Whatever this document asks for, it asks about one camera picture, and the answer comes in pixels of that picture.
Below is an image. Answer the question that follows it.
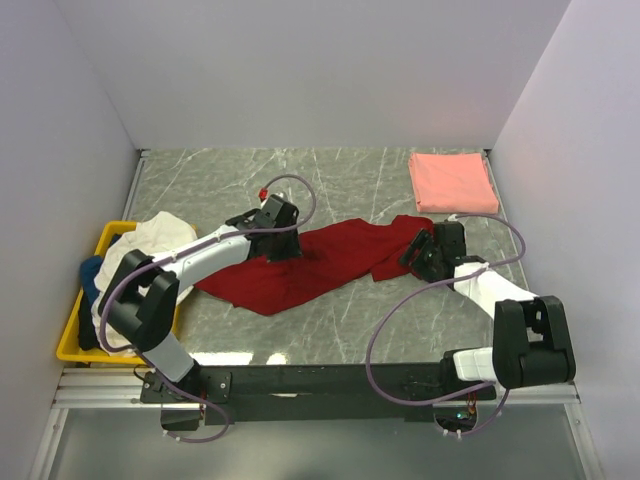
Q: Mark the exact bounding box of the dark red t shirt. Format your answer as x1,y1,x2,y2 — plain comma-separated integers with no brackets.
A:
195,215,433,316

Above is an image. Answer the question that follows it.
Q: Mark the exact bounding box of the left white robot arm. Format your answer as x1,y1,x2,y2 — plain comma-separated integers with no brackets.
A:
98,194,301,402

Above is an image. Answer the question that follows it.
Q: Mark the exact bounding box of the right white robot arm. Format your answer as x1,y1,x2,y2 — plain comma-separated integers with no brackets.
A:
399,221,576,399

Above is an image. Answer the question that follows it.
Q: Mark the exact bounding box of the folded pink t shirt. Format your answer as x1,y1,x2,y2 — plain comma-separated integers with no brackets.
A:
408,153,499,214

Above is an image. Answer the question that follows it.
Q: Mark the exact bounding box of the cream white t shirt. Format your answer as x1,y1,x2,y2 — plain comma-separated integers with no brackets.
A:
91,211,197,334

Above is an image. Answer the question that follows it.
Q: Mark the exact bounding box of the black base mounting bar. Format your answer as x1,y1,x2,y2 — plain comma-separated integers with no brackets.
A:
140,361,496,431

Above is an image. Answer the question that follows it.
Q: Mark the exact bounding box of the dark blue t shirt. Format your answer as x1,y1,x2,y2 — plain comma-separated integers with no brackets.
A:
79,255,103,298

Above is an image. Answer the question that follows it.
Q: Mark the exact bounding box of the black garment in bin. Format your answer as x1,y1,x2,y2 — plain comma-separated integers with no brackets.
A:
77,293,100,351

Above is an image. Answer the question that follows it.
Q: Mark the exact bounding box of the aluminium frame rail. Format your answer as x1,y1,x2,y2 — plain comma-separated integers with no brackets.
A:
52,368,581,409

